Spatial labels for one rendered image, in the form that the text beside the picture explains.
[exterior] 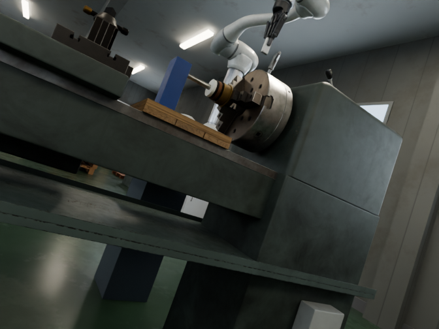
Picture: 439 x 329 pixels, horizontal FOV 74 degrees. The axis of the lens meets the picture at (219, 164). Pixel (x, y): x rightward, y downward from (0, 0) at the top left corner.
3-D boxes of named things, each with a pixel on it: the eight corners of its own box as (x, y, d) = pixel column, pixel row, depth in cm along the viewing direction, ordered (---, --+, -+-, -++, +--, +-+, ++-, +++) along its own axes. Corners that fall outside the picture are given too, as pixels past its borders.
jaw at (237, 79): (243, 106, 122) (243, 86, 128) (251, 99, 118) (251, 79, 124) (222, 94, 116) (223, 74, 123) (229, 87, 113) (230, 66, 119)
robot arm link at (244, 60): (183, 151, 184) (211, 162, 194) (193, 154, 169) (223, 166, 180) (228, 40, 186) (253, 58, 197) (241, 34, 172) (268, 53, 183)
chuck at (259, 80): (227, 140, 137) (257, 78, 133) (260, 158, 109) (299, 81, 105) (211, 132, 132) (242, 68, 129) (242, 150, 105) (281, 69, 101)
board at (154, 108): (187, 145, 127) (191, 136, 127) (228, 149, 95) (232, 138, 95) (121, 116, 113) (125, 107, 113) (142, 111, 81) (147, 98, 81)
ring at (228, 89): (229, 90, 119) (211, 79, 114) (242, 87, 111) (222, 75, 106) (221, 111, 118) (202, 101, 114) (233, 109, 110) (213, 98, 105)
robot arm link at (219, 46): (224, 20, 168) (242, 33, 175) (208, 36, 183) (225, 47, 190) (219, 38, 164) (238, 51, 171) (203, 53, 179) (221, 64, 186)
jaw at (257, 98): (253, 102, 116) (273, 97, 105) (249, 113, 115) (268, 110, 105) (232, 89, 111) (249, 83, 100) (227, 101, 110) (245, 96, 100)
